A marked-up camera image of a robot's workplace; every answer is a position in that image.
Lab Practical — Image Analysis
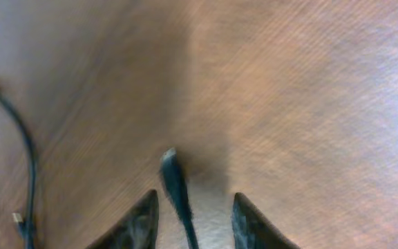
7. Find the black cable with plug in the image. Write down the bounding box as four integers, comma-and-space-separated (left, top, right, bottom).
158, 147, 200, 249

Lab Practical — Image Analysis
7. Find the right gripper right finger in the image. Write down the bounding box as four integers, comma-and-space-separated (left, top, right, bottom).
231, 192, 299, 249

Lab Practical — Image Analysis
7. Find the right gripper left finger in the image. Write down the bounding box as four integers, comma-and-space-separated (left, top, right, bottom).
87, 190, 159, 249

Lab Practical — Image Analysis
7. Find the black usb cable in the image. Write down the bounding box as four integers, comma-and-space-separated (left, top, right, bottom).
0, 77, 38, 249

